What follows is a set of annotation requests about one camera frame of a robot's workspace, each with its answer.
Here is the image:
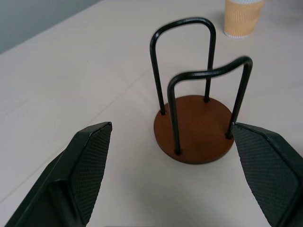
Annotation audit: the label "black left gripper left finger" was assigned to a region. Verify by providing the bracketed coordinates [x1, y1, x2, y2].
[4, 122, 113, 227]

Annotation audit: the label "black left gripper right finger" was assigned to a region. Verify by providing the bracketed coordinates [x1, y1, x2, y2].
[230, 122, 303, 227]

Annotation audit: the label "orange ribbed paper cup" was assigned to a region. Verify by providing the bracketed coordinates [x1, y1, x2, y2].
[223, 0, 265, 39]

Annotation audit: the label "wire holder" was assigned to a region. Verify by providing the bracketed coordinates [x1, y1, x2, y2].
[150, 17, 253, 166]

